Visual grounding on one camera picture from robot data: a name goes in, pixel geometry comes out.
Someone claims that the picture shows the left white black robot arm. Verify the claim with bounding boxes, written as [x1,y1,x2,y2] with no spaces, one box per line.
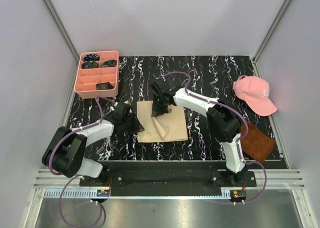
[41,102,144,186]

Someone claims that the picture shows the black marbled table mat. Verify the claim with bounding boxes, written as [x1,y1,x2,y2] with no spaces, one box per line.
[85,55,274,161]

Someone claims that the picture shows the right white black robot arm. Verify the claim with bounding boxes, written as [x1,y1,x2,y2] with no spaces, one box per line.
[151,80,247,187]

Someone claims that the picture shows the brown suede cloth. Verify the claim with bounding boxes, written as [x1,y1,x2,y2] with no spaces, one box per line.
[240,122,276,163]

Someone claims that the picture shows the pink baseball cap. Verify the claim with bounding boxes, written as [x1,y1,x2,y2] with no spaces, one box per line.
[232,75,278,117]

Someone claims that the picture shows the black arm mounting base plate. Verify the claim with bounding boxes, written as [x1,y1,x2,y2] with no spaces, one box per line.
[79,161,257,199]

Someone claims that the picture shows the pink plastic divided organizer box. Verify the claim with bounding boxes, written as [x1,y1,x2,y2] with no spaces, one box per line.
[74,50,120,99]

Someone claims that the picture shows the left orange connector box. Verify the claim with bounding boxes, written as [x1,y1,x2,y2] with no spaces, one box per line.
[96,189,110,197]

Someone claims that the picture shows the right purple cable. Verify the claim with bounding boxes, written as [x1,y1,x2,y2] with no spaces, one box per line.
[161,71,267,204]

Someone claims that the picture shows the clear plastic utensils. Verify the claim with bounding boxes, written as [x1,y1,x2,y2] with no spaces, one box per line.
[95,137,114,156]

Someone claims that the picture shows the purple cable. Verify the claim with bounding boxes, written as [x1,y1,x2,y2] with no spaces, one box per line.
[161,71,267,204]
[48,96,118,226]

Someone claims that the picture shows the blue yellow patterned object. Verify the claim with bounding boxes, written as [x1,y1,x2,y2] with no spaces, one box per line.
[81,60,99,69]

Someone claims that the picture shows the blue patterned object right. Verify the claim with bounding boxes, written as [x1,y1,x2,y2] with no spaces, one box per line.
[101,59,117,68]

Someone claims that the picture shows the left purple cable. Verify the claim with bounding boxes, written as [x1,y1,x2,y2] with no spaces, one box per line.
[48,96,118,226]

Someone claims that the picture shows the beige cloth napkin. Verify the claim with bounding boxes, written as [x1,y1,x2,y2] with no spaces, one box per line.
[137,101,188,143]

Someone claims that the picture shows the blue patterned object top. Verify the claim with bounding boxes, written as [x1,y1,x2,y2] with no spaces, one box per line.
[83,53,100,62]

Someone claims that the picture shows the dark patterned object in box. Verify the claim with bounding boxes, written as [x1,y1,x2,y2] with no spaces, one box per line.
[96,82,114,91]

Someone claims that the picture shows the grey slotted cable duct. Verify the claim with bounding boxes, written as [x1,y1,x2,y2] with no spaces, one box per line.
[44,188,108,199]

